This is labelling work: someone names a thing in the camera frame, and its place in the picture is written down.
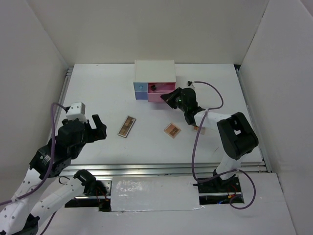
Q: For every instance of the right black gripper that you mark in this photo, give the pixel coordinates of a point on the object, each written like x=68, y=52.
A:
x=170, y=98

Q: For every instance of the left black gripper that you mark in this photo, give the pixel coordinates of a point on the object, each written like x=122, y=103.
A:
x=100, y=133

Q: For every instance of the pink drawer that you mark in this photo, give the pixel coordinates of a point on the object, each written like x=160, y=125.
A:
x=154, y=96

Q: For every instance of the purple bottom drawer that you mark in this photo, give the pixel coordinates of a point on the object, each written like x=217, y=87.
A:
x=139, y=95

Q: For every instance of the light blue small drawer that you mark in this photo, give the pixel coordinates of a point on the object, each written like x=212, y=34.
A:
x=140, y=86

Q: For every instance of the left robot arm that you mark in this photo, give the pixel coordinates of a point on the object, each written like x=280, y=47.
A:
x=26, y=211

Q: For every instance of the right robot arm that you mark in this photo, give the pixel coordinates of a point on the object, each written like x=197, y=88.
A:
x=236, y=134

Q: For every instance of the white drawer cabinet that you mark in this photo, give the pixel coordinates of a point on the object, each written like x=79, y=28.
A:
x=154, y=71

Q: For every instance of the square peach eyeshadow palette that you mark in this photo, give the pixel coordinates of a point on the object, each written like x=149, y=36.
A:
x=172, y=130

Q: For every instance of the long brown eyeshadow palette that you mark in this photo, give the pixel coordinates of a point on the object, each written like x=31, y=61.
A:
x=126, y=126

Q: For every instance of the colourful small eyeshadow palette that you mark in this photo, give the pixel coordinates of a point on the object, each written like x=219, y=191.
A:
x=201, y=130

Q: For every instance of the white taped cover plate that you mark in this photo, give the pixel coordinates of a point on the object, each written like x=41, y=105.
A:
x=169, y=193

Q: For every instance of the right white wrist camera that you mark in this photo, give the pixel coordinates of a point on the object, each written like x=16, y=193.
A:
x=190, y=84

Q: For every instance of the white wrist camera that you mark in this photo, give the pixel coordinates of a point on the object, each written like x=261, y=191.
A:
x=77, y=111
x=190, y=84

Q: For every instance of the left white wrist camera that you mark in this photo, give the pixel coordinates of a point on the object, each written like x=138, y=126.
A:
x=77, y=111

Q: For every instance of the aluminium front rail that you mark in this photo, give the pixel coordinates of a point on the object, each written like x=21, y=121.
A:
x=154, y=169

